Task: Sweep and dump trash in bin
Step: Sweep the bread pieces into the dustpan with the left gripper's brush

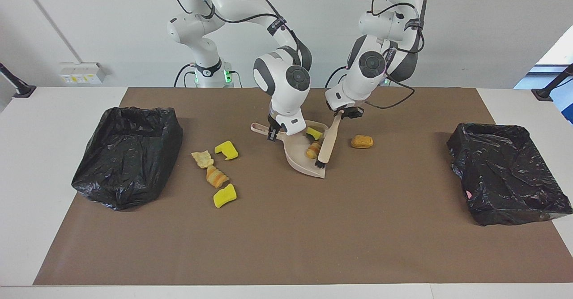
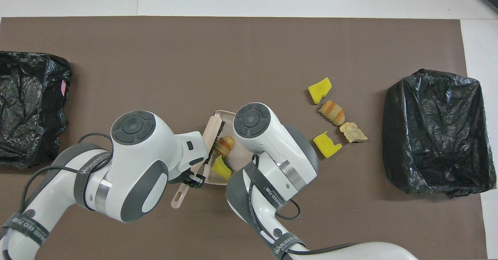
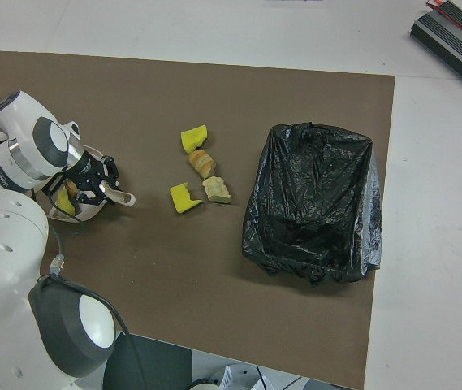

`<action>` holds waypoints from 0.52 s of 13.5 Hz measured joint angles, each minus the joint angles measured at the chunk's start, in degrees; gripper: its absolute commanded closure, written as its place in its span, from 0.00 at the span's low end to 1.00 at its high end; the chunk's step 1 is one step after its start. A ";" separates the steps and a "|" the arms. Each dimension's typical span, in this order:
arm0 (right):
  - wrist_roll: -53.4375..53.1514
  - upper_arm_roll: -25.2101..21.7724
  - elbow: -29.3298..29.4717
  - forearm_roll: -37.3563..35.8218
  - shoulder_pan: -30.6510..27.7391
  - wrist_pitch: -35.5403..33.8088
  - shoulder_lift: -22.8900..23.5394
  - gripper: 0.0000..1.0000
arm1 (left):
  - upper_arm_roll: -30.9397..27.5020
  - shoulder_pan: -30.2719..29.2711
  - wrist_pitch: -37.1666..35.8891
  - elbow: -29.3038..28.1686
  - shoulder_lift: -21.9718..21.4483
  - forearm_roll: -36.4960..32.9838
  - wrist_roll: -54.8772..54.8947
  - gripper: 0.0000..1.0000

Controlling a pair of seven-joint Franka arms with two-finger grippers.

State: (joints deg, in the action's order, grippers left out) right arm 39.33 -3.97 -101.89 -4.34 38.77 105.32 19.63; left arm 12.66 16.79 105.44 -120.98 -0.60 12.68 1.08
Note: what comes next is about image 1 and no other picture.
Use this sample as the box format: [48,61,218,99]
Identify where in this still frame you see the beige hand brush black bristles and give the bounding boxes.
[314,111,344,170]

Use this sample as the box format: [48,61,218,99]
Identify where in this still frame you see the beige plastic dustpan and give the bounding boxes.
[250,120,329,179]

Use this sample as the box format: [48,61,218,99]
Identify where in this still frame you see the yellow notched sponge chunk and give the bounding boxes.
[214,141,239,161]

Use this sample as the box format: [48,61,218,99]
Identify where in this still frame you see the orange striped croissant piece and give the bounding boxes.
[206,165,230,188]

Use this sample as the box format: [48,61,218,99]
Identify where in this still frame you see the pale green-edged food piece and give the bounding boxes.
[191,150,214,169]

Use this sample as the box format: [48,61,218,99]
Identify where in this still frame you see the black bag-lined trash bin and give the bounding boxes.
[72,107,183,211]

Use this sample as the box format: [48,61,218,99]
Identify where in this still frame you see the black bag-lined bin pink spot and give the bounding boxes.
[447,123,573,226]

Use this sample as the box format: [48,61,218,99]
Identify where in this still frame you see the brown table mat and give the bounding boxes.
[33,87,573,286]

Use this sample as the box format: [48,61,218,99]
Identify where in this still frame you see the black clamp stand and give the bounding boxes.
[531,64,573,102]
[0,63,37,98]

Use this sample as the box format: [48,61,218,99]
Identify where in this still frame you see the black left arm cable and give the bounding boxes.
[329,0,427,110]

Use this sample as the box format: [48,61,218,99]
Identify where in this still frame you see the white wall socket box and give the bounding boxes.
[59,62,107,85]

